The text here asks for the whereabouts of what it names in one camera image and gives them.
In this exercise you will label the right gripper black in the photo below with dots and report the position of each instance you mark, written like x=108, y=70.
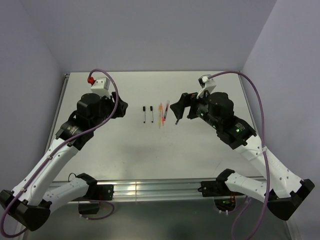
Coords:
x=189, y=99

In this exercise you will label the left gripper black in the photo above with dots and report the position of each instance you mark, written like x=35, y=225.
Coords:
x=120, y=110

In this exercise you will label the red pen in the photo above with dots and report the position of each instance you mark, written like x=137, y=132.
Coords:
x=167, y=105

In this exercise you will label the yellow pen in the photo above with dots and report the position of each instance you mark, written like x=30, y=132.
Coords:
x=159, y=123

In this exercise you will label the orange pen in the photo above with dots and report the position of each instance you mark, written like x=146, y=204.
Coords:
x=161, y=114

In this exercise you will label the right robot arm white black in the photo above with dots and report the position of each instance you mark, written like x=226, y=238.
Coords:
x=286, y=191

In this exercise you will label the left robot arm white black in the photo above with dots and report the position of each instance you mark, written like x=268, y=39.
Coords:
x=69, y=140

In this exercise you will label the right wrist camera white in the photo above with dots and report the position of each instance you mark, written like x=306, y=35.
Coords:
x=207, y=83

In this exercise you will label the aluminium rail frame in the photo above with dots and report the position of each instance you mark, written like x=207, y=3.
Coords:
x=150, y=190

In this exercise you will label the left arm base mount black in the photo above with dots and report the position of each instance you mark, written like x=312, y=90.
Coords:
x=97, y=198

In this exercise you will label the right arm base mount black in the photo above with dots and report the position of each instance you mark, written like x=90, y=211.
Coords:
x=224, y=199

